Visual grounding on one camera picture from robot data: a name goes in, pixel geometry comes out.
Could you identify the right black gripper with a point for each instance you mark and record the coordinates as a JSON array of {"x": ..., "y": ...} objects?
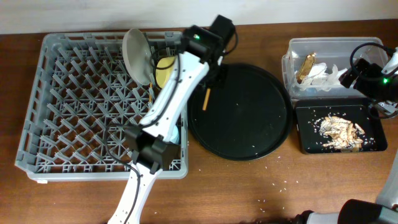
[{"x": 369, "y": 71}]

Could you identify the grey plastic dishwasher rack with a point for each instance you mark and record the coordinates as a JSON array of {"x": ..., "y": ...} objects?
[{"x": 81, "y": 95}]

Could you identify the wooden chopstick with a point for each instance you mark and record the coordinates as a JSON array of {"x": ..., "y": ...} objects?
[
  {"x": 150, "y": 92},
  {"x": 206, "y": 99}
]

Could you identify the light blue plastic cup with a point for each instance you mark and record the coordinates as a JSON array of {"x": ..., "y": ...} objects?
[{"x": 175, "y": 137}]

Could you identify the food scraps pile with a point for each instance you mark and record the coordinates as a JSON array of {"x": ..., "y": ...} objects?
[{"x": 338, "y": 134}]

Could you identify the crumpled white plastic waste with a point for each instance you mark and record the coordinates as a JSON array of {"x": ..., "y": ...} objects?
[{"x": 319, "y": 79}]

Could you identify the white round plate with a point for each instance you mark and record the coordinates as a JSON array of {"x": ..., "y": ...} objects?
[{"x": 136, "y": 56}]

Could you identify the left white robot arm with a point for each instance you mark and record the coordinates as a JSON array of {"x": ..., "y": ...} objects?
[{"x": 198, "y": 58}]

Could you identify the black rectangular waste tray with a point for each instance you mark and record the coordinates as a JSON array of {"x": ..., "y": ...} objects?
[{"x": 310, "y": 113}]

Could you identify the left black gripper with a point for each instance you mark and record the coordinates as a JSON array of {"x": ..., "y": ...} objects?
[{"x": 222, "y": 79}]

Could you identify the brown foil wrapper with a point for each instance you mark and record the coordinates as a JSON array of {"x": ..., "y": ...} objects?
[{"x": 305, "y": 69}]

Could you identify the clear plastic waste bin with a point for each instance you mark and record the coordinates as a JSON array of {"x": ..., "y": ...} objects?
[{"x": 329, "y": 50}]

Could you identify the yellow bowl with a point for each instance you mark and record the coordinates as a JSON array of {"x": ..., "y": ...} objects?
[{"x": 164, "y": 69}]

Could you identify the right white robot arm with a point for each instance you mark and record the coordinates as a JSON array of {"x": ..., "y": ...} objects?
[{"x": 384, "y": 208}]

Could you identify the round black tray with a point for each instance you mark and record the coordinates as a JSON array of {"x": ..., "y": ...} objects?
[{"x": 246, "y": 119}]

